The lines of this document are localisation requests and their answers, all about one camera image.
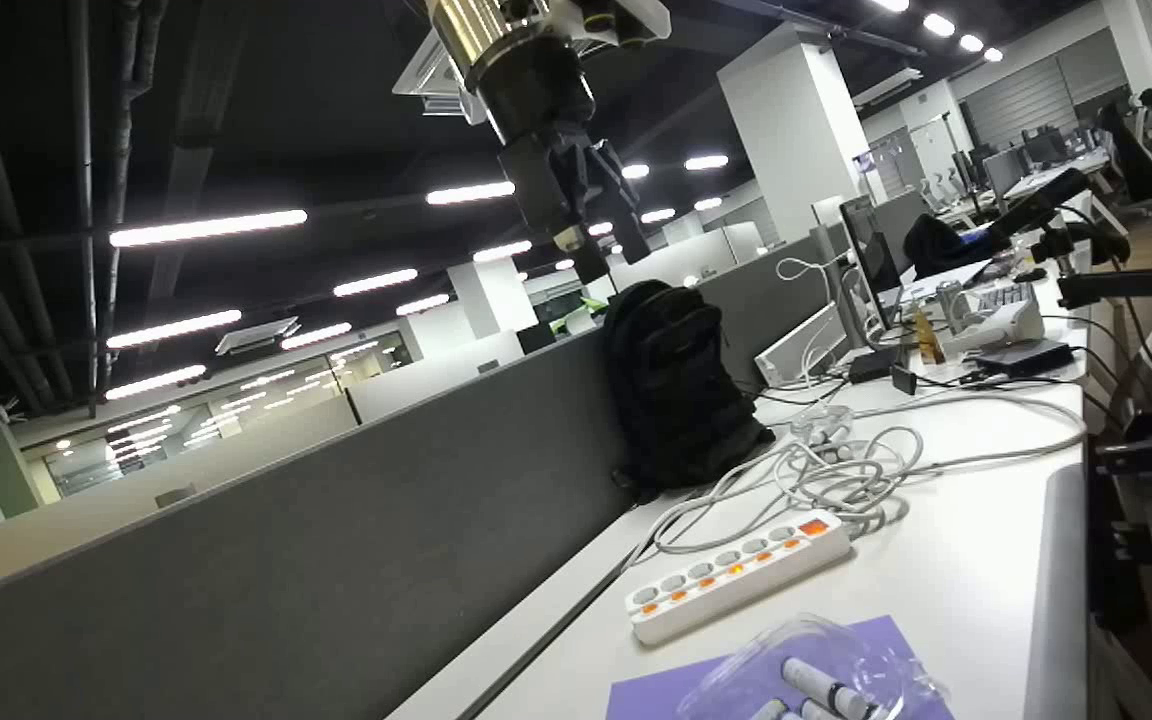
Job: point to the person in dark clothes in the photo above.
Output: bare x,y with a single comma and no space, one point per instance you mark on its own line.
1129,157

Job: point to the computer monitor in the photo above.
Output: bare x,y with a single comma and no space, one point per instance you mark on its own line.
876,250

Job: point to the grey desk partition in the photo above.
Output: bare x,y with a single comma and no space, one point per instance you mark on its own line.
338,581

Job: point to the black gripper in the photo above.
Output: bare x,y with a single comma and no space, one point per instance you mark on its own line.
565,183

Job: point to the white box device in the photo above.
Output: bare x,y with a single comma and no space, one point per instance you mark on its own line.
989,317

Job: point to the black camera tripod arm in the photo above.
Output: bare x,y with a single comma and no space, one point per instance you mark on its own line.
1091,252

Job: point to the white power strip orange switches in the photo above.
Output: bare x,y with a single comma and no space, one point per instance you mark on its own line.
732,576

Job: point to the grey marker pen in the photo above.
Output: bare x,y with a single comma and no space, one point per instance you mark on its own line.
830,694
772,710

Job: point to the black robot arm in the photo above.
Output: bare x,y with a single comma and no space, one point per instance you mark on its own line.
527,65

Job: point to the clear plastic bag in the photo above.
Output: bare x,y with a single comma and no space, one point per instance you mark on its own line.
808,667

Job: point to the black laptop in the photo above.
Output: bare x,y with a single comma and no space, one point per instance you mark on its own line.
1024,357

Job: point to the yellow bottle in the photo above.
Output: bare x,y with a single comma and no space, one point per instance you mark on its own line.
927,339

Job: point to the black backpack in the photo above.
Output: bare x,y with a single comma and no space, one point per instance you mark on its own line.
686,421

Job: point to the purple mat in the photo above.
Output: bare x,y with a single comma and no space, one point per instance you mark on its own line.
788,673

